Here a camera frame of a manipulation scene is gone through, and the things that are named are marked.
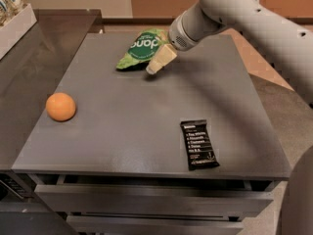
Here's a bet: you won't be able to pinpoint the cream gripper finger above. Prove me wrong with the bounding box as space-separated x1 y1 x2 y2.
146 44 177 74

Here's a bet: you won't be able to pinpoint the green rice chip bag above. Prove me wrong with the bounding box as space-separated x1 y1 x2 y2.
116 28 168 71

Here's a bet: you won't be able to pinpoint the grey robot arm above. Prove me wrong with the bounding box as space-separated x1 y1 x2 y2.
146 0 313 235

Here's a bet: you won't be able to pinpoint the black rxbar chocolate bar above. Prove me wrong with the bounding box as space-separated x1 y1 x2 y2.
180 119 219 170

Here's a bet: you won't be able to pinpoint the orange fruit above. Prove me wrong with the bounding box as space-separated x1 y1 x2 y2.
46 93 76 121

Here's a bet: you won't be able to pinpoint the grey drawer cabinet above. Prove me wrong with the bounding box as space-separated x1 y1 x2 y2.
14 33 291 224

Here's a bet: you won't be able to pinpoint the dark side counter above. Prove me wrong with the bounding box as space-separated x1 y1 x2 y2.
0 9 103 235

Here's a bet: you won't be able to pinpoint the white snack box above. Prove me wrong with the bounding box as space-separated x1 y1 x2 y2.
0 4 37 60

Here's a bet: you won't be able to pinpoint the snack packets in box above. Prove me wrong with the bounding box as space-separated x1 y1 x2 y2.
0 0 25 26

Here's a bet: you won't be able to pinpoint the upper grey drawer front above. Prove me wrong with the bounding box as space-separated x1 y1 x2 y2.
35 184 273 218

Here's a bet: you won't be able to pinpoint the grey drawer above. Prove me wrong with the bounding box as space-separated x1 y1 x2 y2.
35 184 273 218
67 215 244 235

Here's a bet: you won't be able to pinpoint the lower grey drawer front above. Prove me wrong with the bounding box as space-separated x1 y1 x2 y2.
67 215 244 235

